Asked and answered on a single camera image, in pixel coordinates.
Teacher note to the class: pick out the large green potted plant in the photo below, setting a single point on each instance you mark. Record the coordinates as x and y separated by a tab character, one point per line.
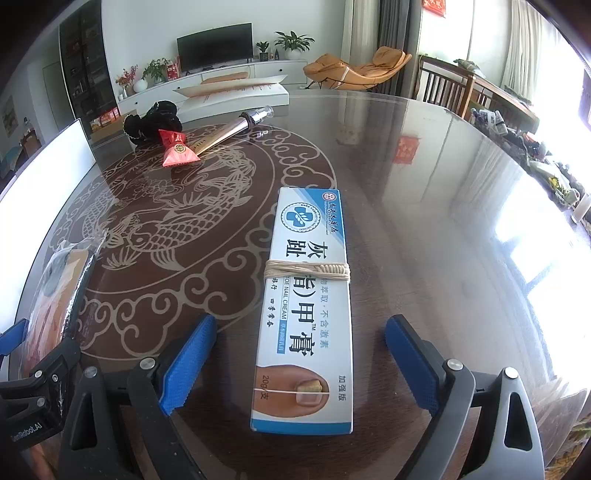
292	44

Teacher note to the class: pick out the white television cabinet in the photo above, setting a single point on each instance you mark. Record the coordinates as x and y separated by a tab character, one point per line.
277	71

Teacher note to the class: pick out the red gift box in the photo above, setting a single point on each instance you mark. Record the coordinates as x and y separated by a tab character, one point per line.
172	69

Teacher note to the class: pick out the black television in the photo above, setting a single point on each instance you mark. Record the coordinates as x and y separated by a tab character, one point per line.
214	46

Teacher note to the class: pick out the flat white carton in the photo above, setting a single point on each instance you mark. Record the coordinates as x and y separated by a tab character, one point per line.
231	87

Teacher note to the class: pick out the wooden dining chair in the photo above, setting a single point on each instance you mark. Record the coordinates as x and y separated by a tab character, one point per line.
443	87

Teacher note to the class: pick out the framed wall picture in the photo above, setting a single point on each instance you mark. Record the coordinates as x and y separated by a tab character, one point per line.
8	115

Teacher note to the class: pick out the black fabric scrunchie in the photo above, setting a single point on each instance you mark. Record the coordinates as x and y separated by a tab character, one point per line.
152	120

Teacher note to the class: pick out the small green potted plant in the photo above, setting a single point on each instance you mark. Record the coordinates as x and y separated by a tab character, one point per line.
263	50

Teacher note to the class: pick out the leafy plant beside red box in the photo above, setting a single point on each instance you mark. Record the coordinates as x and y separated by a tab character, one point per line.
156	69

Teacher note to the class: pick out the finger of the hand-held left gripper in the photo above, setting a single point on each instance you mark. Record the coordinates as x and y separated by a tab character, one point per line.
11	339
51	369

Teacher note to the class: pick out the red candy wrapper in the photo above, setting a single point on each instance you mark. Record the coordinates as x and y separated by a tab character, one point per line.
178	148

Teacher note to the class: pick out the blue and white cream box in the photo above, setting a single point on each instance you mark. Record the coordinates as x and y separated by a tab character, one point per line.
304	323

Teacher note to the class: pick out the orange lounge chair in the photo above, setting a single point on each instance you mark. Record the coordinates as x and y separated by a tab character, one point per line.
355	67

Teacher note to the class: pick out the dark glass display cabinet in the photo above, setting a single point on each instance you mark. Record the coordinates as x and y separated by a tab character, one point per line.
87	64

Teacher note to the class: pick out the red flowers in white vase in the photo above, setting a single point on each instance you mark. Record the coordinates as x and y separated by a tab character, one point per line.
131	81

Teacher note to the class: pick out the silver and gold pump tube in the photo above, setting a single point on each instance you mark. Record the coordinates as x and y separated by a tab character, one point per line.
231	129

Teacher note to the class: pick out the grey and white curtain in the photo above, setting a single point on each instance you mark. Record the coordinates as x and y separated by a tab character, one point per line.
369	23

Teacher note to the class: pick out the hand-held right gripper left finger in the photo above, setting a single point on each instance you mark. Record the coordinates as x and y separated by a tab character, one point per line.
189	364

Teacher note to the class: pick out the pink item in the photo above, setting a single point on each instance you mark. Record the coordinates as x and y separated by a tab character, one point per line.
60	286

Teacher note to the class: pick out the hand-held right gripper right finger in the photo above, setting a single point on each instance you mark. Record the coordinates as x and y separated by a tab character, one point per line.
413	364

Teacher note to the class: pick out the cluttered wooden sideboard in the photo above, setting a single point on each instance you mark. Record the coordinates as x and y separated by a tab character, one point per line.
521	124

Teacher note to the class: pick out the beige rubber band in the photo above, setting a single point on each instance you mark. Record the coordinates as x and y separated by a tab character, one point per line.
307	270

